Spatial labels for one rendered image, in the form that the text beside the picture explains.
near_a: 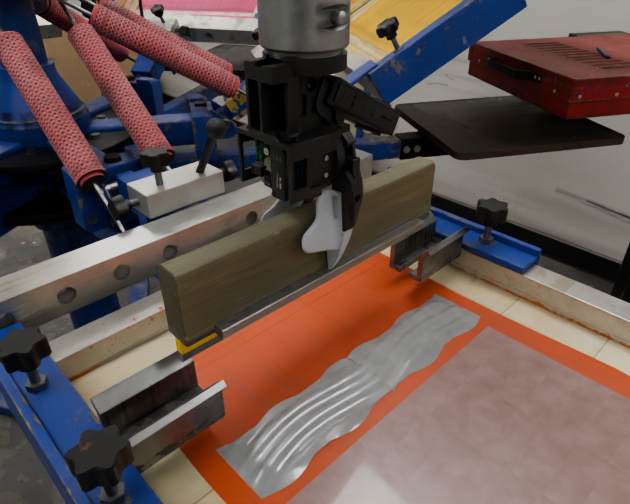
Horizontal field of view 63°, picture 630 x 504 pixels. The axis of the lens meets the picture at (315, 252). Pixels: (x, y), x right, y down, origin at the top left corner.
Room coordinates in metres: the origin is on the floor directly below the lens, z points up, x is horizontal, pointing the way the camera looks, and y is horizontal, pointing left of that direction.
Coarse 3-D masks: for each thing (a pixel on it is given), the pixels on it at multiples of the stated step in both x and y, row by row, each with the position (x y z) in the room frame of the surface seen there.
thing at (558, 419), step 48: (336, 288) 0.58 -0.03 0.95; (384, 288) 0.58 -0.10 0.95; (432, 288) 0.58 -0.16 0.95; (336, 336) 0.48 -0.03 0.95; (480, 336) 0.48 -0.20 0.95; (528, 336) 0.48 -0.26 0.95; (432, 384) 0.40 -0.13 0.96; (480, 384) 0.40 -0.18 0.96; (528, 384) 0.40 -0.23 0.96; (576, 384) 0.40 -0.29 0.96; (624, 384) 0.40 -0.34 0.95; (480, 432) 0.34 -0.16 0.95; (528, 432) 0.34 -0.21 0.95; (576, 432) 0.34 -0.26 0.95; (624, 432) 0.34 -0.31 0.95; (528, 480) 0.28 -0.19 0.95; (576, 480) 0.28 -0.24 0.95; (624, 480) 0.28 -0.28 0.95
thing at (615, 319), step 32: (480, 256) 0.61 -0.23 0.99; (512, 288) 0.57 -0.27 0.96; (544, 288) 0.54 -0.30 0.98; (576, 288) 0.53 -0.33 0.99; (96, 320) 0.47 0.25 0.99; (128, 320) 0.47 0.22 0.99; (160, 320) 0.48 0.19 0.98; (576, 320) 0.50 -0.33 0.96; (608, 320) 0.48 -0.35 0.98; (64, 352) 0.41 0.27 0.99; (96, 352) 0.43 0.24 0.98
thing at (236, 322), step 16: (416, 224) 0.54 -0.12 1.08; (384, 240) 0.50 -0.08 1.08; (400, 240) 0.52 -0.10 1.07; (352, 256) 0.47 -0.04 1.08; (368, 256) 0.48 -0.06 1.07; (320, 272) 0.44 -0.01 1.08; (336, 272) 0.44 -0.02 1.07; (288, 288) 0.41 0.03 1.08; (304, 288) 0.41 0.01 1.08; (256, 304) 0.38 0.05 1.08; (272, 304) 0.38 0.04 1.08; (224, 320) 0.36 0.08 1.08; (240, 320) 0.36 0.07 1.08; (256, 320) 0.37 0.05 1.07; (224, 336) 0.35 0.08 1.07
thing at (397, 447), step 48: (240, 336) 0.48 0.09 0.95; (288, 336) 0.48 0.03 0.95; (240, 384) 0.40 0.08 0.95; (288, 384) 0.40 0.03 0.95; (240, 432) 0.34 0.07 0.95; (384, 432) 0.34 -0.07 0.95; (432, 432) 0.34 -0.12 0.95; (240, 480) 0.28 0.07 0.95; (336, 480) 0.28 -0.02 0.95; (384, 480) 0.28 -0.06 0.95; (432, 480) 0.28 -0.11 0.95; (480, 480) 0.28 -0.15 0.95
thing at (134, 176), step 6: (126, 174) 0.77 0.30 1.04; (132, 174) 0.77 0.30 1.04; (138, 174) 0.77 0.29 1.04; (144, 174) 0.77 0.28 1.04; (150, 174) 0.77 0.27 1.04; (120, 180) 0.75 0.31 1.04; (126, 180) 0.75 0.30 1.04; (132, 180) 0.75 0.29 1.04; (120, 186) 0.75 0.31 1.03; (126, 186) 0.74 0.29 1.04; (120, 192) 0.76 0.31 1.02; (126, 192) 0.74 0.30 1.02; (126, 198) 0.74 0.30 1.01; (192, 204) 0.66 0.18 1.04; (132, 210) 0.73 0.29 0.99; (174, 210) 0.65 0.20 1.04; (180, 210) 0.65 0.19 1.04; (162, 216) 0.66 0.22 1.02
